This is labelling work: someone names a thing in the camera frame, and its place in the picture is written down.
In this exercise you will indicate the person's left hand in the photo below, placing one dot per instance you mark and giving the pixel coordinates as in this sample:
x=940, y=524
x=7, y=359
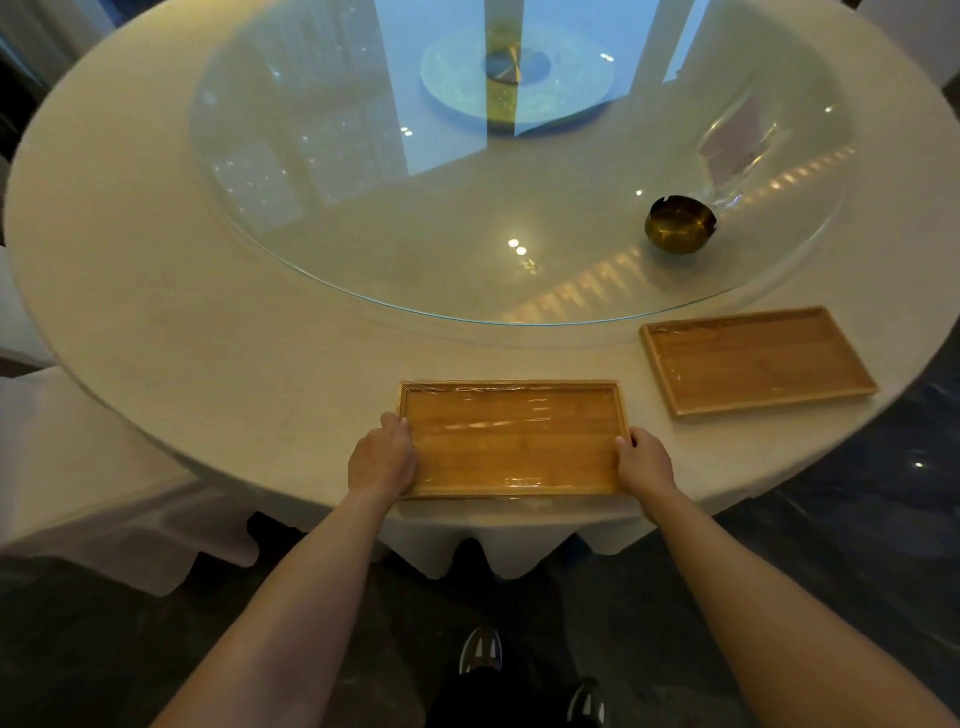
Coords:
x=382, y=461

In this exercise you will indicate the person's right hand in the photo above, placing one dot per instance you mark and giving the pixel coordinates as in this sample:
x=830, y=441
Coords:
x=646, y=469

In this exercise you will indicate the wooden tray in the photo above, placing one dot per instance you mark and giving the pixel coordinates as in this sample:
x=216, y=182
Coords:
x=517, y=442
x=757, y=360

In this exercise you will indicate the person's right forearm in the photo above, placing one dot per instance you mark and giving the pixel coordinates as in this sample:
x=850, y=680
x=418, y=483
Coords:
x=765, y=622

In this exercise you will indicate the person's left forearm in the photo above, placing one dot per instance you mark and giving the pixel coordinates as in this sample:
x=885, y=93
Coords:
x=300, y=615

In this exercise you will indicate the person's left shoe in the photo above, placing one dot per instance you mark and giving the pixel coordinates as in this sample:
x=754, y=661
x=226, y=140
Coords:
x=480, y=651

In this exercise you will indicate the person's shoe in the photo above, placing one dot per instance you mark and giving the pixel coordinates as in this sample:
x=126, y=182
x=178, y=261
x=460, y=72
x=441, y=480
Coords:
x=480, y=651
x=586, y=703

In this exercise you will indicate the person's right shoe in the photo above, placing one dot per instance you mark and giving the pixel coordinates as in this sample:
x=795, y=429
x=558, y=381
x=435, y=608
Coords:
x=586, y=703

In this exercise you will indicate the person's black trousers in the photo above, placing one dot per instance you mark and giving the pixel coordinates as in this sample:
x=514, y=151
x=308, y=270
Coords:
x=495, y=701

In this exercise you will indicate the round glass turntable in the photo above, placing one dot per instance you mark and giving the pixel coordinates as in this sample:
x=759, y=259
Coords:
x=450, y=225

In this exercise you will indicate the brass ashtray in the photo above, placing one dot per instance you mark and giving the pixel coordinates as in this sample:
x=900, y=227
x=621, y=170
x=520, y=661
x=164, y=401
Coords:
x=680, y=225

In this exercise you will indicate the round white-clothed table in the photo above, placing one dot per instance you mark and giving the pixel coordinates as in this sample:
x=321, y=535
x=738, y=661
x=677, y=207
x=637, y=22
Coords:
x=150, y=300

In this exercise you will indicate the white-covered chair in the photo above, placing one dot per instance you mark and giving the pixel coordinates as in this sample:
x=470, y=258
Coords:
x=90, y=480
x=915, y=37
x=19, y=322

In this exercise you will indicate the clear acrylic sign holder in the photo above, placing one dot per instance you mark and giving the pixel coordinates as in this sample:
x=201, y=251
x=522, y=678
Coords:
x=739, y=146

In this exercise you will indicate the pale patterned turntable centre disc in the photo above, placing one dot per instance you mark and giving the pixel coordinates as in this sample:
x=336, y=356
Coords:
x=562, y=82

